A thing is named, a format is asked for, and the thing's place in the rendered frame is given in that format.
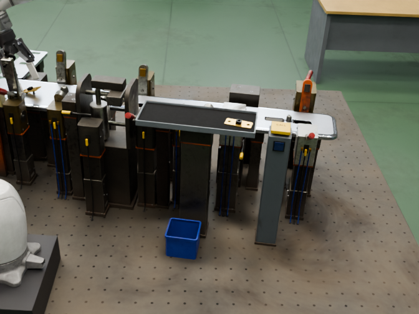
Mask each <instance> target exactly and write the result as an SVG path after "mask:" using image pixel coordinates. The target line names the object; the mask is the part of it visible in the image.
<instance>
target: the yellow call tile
mask: <svg viewBox="0 0 419 314"><path fill-rule="evenodd" d="M271 133H274V134H280V135H290V134H291V124H290V123H285V122H278V121H272V122H271Z"/></svg>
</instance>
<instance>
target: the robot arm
mask: <svg viewBox="0 0 419 314"><path fill-rule="evenodd" d="M31 1H34V0H0V48H1V50H0V66H1V71H2V76H3V77H4V78H5V74H4V71H3V67H2V63H1V59H2V58H3V57H5V58H6V59H7V55H8V54H17V55H18V56H19V57H20V58H22V59H23V60H24V61H26V62H27V63H26V66H27V68H28V70H29V72H30V74H31V76H32V78H33V80H36V79H40V77H39V75H38V73H37V71H36V67H35V65H34V63H33V62H34V61H35V60H34V59H35V57H34V55H33V54H32V52H31V51H30V50H29V49H28V47H27V46H26V45H25V43H24V41H23V39H22V38H18V39H15V38H16V35H15V33H14V31H13V29H12V28H11V27H12V22H11V20H10V18H9V16H8V14H7V12H6V10H7V9H9V8H10V7H13V6H14V5H15V6H16V5H18V4H24V3H27V2H31ZM40 250H41V245H40V244H39V243H36V242H32V243H29V242H27V221H26V213H25V209H24V205H23V203H22V200H21V198H20V196H19V195H18V193H17V191H16V190H15V189H14V187H13V186H12V185H11V184H9V183H8V182H6V181H4V180H2V179H0V283H3V284H6V285H8V286H10V287H18V286H20V284H21V283H22V277H23V275H24V274H25V272H26V270H27V269H41V268H43V267H44V263H45V259H44V258H42V257H38V256H36V254H37V253H38V252H39V251H40Z"/></svg>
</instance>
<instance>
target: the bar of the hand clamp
mask: <svg viewBox="0 0 419 314"><path fill-rule="evenodd" d="M15 59H16V56H15V55H14V54H8V55H7V59H6V58H5V57H3V58H2V59H1V63H2V67H3V71H4V74H5V78H6V82H7V86H8V89H9V91H10V92H17V97H18V99H19V100H20V98H19V95H20V93H21V88H20V85H19V80H18V77H17V72H16V68H15V65H14V61H15Z"/></svg>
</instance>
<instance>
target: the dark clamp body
mask: <svg viewBox="0 0 419 314"><path fill-rule="evenodd" d="M135 134H136V149H138V172H137V179H138V202H137V206H140V207H144V210H143V212H145V211H146V210H145V208H146V207H149V208H156V203H157V132H156V131H155V128H154V127H148V126H137V125H135Z"/></svg>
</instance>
